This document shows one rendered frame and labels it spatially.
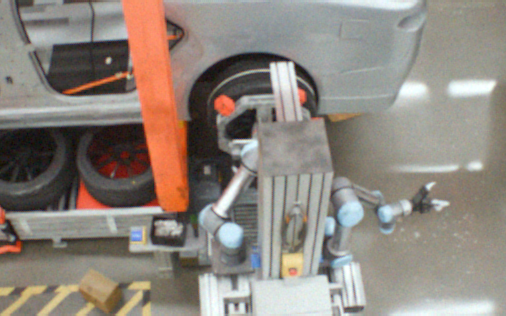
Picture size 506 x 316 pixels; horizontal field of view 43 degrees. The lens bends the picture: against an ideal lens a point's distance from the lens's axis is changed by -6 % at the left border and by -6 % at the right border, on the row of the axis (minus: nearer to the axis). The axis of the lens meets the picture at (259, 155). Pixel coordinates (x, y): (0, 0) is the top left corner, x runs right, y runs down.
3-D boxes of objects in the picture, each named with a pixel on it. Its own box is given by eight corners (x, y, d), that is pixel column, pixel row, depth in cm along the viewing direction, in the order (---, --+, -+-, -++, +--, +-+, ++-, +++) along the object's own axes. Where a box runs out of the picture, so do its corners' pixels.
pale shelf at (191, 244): (199, 226, 416) (199, 223, 414) (200, 250, 406) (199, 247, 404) (131, 229, 415) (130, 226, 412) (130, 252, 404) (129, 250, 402)
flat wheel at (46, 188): (-2, 227, 431) (-13, 208, 412) (-22, 157, 467) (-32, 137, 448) (86, 192, 449) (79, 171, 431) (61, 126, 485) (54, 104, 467)
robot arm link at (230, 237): (230, 259, 346) (229, 246, 336) (213, 242, 352) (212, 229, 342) (248, 246, 351) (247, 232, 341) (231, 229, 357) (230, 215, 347)
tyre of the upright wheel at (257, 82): (335, 87, 424) (255, 39, 388) (340, 116, 410) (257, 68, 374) (265, 141, 462) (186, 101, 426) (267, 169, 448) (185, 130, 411)
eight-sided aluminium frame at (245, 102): (306, 151, 432) (311, 92, 389) (307, 159, 428) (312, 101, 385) (219, 155, 430) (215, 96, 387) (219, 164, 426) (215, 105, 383)
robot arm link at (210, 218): (210, 240, 346) (268, 154, 331) (192, 222, 353) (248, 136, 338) (224, 240, 356) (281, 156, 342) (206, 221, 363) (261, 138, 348)
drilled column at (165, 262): (175, 265, 447) (168, 232, 414) (175, 278, 441) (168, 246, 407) (160, 265, 446) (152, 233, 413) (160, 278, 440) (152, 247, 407)
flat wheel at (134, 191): (161, 122, 487) (157, 100, 468) (187, 193, 449) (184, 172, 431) (74, 147, 473) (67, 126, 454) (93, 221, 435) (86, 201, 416)
